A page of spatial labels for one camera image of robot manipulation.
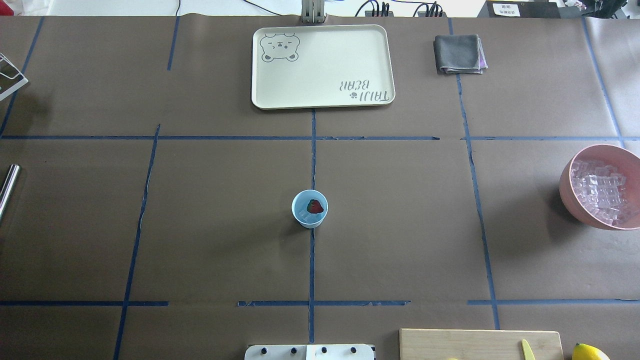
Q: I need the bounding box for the red strawberry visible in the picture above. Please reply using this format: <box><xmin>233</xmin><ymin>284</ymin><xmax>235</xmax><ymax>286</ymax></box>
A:
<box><xmin>306</xmin><ymin>199</ymin><xmax>325</xmax><ymax>215</ymax></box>

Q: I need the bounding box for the clear ice cube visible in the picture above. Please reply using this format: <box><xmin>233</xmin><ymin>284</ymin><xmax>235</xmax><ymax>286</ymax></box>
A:
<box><xmin>295</xmin><ymin>209</ymin><xmax>313</xmax><ymax>223</ymax></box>

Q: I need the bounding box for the metal muddler with black tip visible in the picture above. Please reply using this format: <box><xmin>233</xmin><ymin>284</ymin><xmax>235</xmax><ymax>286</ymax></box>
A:
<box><xmin>0</xmin><ymin>163</ymin><xmax>22</xmax><ymax>222</ymax></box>

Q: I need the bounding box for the light blue cup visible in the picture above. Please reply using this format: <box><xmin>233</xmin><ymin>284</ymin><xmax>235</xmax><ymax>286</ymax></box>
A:
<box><xmin>291</xmin><ymin>189</ymin><xmax>329</xmax><ymax>229</ymax></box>

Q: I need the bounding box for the pile of clear ice cubes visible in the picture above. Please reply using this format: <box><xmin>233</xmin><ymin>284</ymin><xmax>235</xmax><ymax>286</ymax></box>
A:
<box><xmin>570</xmin><ymin>160</ymin><xmax>639</xmax><ymax>226</ymax></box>

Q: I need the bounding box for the white cup rack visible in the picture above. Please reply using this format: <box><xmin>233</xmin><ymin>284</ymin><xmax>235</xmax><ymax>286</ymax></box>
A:
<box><xmin>0</xmin><ymin>53</ymin><xmax>29</xmax><ymax>101</ymax></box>

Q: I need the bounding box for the cream bear tray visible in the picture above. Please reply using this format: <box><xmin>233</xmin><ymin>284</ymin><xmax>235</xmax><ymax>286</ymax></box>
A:
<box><xmin>251</xmin><ymin>24</ymin><xmax>396</xmax><ymax>110</ymax></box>

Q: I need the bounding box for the orange power strip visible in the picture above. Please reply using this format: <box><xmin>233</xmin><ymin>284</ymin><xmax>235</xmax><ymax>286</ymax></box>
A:
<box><xmin>355</xmin><ymin>0</ymin><xmax>446</xmax><ymax>18</ymax></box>

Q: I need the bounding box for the folded grey cloth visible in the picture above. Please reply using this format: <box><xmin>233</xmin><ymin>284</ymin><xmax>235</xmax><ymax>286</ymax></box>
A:
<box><xmin>433</xmin><ymin>34</ymin><xmax>489</xmax><ymax>75</ymax></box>

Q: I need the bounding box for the wooden cutting board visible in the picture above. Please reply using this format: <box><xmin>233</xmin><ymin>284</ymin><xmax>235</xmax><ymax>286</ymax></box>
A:
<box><xmin>398</xmin><ymin>328</ymin><xmax>565</xmax><ymax>360</ymax></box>

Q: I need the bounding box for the black box device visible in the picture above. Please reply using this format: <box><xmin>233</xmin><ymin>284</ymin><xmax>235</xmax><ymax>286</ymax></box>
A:
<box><xmin>477</xmin><ymin>0</ymin><xmax>561</xmax><ymax>19</ymax></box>

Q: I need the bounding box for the yellow-green plastic knife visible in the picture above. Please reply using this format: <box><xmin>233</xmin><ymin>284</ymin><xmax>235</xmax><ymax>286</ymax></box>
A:
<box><xmin>521</xmin><ymin>339</ymin><xmax>536</xmax><ymax>360</ymax></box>

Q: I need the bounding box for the pink bowl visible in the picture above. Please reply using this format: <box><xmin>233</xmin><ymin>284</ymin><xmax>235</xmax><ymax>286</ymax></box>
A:
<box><xmin>558</xmin><ymin>144</ymin><xmax>640</xmax><ymax>231</ymax></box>

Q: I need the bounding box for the yellow lemon left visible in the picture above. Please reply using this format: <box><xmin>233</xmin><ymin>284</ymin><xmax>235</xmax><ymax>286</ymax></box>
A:
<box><xmin>571</xmin><ymin>342</ymin><xmax>610</xmax><ymax>360</ymax></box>

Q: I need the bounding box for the aluminium frame post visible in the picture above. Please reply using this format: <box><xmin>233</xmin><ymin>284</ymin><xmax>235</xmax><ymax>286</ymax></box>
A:
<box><xmin>301</xmin><ymin>0</ymin><xmax>327</xmax><ymax>24</ymax></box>

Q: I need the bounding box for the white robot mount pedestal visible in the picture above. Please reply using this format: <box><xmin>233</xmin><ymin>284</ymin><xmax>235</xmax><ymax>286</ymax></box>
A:
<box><xmin>244</xmin><ymin>343</ymin><xmax>377</xmax><ymax>360</ymax></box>

